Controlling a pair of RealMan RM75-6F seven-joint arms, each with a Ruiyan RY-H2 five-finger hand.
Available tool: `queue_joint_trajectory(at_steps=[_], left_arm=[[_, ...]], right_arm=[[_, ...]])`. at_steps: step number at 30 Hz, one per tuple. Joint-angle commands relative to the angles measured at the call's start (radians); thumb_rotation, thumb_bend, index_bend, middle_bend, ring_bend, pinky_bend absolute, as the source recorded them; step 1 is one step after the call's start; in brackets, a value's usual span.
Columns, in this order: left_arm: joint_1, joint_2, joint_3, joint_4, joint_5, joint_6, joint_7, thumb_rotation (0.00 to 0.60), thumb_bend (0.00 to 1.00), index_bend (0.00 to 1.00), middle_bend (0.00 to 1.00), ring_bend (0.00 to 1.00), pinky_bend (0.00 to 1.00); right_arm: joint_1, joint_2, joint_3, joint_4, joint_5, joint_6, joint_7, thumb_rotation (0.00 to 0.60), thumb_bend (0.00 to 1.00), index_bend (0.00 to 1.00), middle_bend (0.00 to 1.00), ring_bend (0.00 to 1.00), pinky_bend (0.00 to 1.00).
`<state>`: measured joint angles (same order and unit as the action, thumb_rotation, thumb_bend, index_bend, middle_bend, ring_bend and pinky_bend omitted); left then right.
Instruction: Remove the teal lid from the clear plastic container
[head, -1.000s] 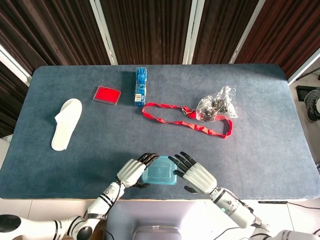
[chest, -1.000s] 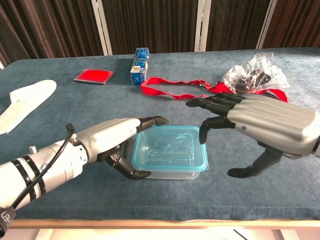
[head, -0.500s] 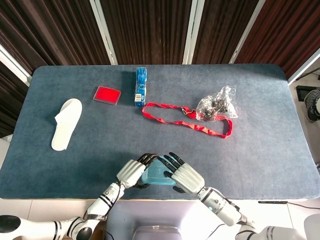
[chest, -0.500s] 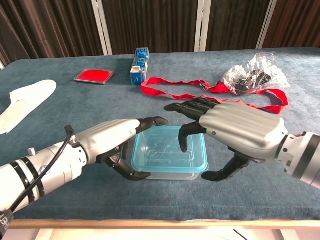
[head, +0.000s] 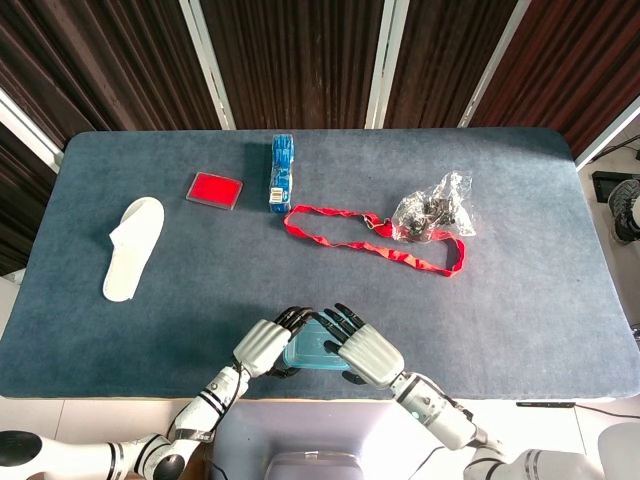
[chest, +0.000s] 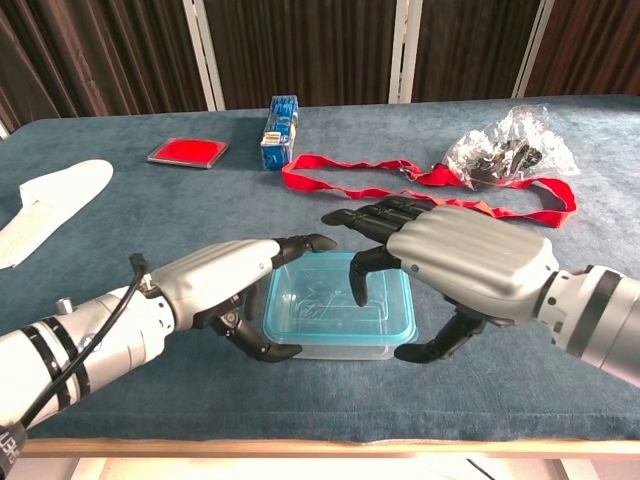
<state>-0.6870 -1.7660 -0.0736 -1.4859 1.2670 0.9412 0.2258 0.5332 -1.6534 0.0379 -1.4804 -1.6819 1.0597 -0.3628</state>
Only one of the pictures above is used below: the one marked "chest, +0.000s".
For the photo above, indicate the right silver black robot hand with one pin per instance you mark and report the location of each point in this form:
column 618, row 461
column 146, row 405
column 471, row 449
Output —
column 475, row 260

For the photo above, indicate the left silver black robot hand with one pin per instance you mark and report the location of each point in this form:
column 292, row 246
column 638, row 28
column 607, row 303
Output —
column 215, row 280

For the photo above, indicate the translucent blue plastic container lid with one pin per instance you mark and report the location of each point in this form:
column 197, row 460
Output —
column 320, row 310

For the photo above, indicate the clear plastic container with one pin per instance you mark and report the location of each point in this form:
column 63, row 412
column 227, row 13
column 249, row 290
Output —
column 350, row 353

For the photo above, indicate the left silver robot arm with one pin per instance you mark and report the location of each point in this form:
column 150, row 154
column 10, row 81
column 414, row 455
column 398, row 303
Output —
column 115, row 332

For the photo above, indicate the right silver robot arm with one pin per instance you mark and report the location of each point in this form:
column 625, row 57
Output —
column 600, row 320

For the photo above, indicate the blue grey velvet table cloth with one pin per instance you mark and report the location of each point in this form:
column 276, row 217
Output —
column 150, row 210

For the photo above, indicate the clear bag of black parts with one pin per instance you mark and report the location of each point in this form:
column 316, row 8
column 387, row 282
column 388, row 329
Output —
column 500, row 150

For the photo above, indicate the red ink pad case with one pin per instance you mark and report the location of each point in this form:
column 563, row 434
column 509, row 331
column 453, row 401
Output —
column 189, row 151

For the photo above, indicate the blue cardboard carton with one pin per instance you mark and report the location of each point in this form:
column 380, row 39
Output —
column 277, row 145

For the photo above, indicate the white disposable slipper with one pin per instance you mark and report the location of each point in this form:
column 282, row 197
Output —
column 60, row 185

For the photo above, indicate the brown pleated curtain panel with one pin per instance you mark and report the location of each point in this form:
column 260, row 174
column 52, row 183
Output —
column 470, row 47
column 100, row 55
column 305, row 50
column 595, row 45

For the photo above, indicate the white screen frame post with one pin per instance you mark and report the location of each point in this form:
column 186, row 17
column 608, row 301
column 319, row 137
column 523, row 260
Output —
column 404, row 50
column 532, row 50
column 205, row 55

